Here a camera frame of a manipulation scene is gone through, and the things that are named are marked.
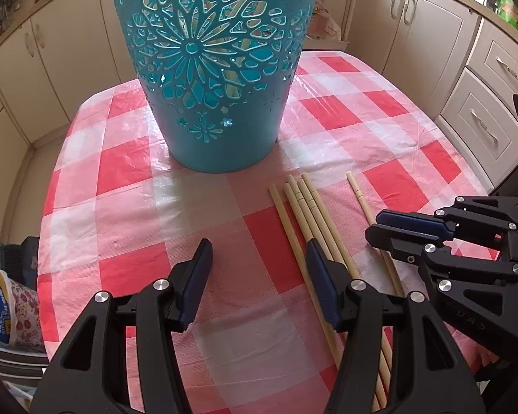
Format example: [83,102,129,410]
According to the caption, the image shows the white storage cart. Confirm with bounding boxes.
[306,0,360,52]

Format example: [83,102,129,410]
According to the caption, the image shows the teal perforated plastic basket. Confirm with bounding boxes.
[104,0,327,174]

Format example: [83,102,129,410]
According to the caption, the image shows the white snack bag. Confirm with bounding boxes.
[308,0,343,40]

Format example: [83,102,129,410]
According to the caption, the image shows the dark floor crate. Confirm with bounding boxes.
[0,236,40,290]

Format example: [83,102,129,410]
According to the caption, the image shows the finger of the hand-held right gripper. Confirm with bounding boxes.
[365,223,518,359]
[375,195,518,243]

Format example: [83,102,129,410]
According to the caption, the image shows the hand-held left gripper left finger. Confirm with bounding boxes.
[29,238,213,414]

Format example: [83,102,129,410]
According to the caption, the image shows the red white checked tablecloth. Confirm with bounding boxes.
[41,51,508,414]

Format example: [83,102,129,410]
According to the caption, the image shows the floral print bag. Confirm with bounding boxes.
[0,269,46,351]

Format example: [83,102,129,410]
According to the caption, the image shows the cream kitchen base cabinets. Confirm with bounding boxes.
[0,0,518,195]

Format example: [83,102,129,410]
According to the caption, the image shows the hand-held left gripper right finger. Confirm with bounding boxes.
[306,238,488,414]

